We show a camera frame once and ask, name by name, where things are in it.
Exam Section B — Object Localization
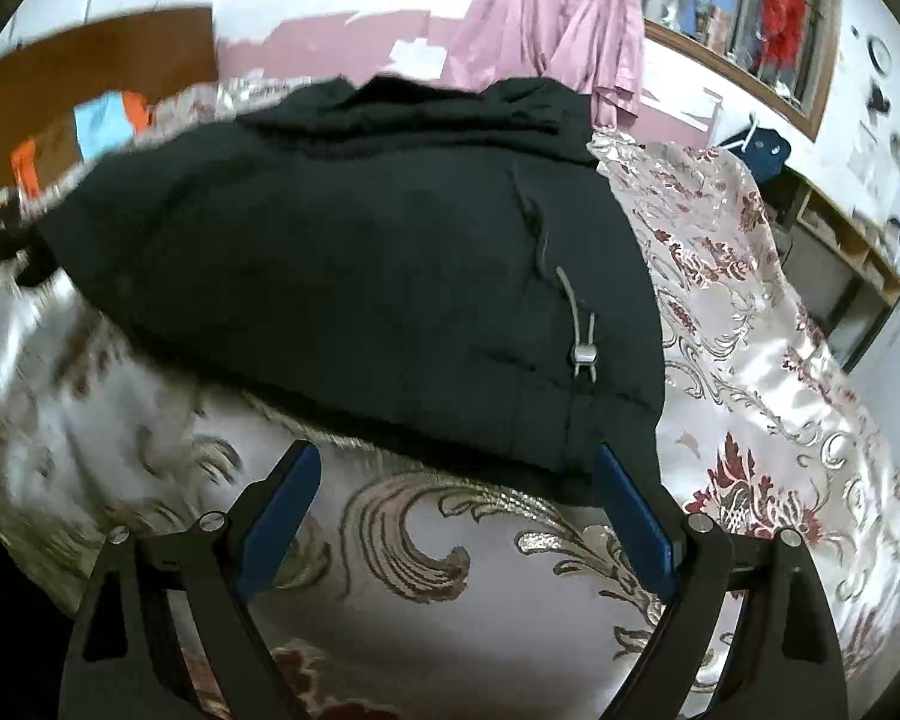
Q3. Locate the red hanging garment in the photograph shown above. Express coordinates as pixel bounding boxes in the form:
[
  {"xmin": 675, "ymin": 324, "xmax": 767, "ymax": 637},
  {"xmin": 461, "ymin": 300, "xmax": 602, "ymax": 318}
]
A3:
[{"xmin": 754, "ymin": 0, "xmax": 808, "ymax": 70}]

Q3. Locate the wooden shelf desk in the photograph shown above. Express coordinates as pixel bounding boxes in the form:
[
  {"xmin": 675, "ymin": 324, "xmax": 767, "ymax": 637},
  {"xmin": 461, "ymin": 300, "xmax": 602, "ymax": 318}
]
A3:
[{"xmin": 776, "ymin": 165, "xmax": 900, "ymax": 376}]

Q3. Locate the wooden framed window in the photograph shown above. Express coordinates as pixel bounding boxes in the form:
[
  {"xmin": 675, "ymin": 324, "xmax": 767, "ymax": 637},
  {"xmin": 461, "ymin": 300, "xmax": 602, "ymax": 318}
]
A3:
[{"xmin": 401, "ymin": 0, "xmax": 842, "ymax": 142}]

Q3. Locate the dark blue bag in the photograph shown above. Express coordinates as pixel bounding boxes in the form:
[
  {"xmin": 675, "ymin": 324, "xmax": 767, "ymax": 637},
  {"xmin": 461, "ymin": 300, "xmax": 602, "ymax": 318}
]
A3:
[{"xmin": 720, "ymin": 116, "xmax": 793, "ymax": 185}]

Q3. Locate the black jacket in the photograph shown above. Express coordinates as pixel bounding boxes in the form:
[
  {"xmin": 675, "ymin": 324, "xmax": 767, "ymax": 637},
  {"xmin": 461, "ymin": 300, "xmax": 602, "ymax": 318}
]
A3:
[{"xmin": 0, "ymin": 75, "xmax": 668, "ymax": 507}]

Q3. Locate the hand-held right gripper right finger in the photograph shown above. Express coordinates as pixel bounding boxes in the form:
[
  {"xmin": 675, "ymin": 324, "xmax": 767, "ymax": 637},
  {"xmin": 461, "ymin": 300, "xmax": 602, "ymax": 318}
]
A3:
[{"xmin": 596, "ymin": 441, "xmax": 848, "ymax": 720}]

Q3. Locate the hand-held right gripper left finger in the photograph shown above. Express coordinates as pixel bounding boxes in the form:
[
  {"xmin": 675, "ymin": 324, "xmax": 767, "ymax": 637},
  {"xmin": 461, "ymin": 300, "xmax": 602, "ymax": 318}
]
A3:
[{"xmin": 60, "ymin": 439, "xmax": 323, "ymax": 720}]

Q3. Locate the brown wooden headboard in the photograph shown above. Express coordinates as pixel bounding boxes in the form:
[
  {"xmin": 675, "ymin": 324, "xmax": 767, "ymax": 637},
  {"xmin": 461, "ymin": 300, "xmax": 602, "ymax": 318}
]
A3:
[{"xmin": 0, "ymin": 6, "xmax": 222, "ymax": 211}]

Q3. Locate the pink curtain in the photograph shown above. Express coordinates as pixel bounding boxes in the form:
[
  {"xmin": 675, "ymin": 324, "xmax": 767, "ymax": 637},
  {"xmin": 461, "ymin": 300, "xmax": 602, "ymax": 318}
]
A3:
[
  {"xmin": 446, "ymin": 0, "xmax": 582, "ymax": 91},
  {"xmin": 547, "ymin": 0, "xmax": 674, "ymax": 128}
]

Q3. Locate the floral satin bedspread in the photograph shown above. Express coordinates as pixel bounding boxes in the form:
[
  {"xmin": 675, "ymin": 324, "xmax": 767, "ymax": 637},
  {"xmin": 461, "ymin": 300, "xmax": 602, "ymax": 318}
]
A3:
[{"xmin": 0, "ymin": 75, "xmax": 900, "ymax": 720}]

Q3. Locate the orange blue brown cloth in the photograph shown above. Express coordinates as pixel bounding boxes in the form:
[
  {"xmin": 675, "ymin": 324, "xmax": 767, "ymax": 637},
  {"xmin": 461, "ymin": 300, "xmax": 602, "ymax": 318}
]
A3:
[{"xmin": 11, "ymin": 90, "xmax": 151, "ymax": 200}]

